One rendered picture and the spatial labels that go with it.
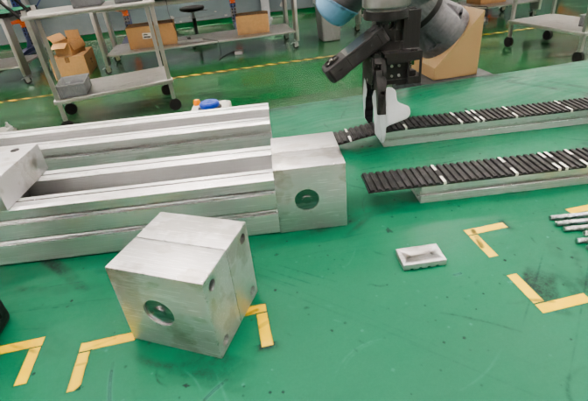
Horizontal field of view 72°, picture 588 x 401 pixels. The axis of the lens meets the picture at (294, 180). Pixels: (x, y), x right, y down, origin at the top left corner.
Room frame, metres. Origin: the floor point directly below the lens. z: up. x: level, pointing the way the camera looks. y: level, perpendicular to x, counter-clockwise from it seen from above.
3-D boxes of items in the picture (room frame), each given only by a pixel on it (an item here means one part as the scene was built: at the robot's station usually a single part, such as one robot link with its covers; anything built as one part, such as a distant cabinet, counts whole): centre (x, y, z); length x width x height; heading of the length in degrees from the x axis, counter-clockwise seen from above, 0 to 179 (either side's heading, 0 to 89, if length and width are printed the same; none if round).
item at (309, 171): (0.50, -0.02, 0.83); 0.12 x 0.09 x 0.10; 2
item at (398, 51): (0.68, -0.18, 0.95); 0.09 x 0.08 x 0.12; 92
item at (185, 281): (0.32, 0.11, 0.83); 0.11 x 0.10 x 0.10; 159
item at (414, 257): (0.36, -0.14, 0.78); 0.05 x 0.03 x 0.01; 93
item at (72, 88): (3.44, 1.46, 0.50); 1.03 x 0.55 x 1.01; 111
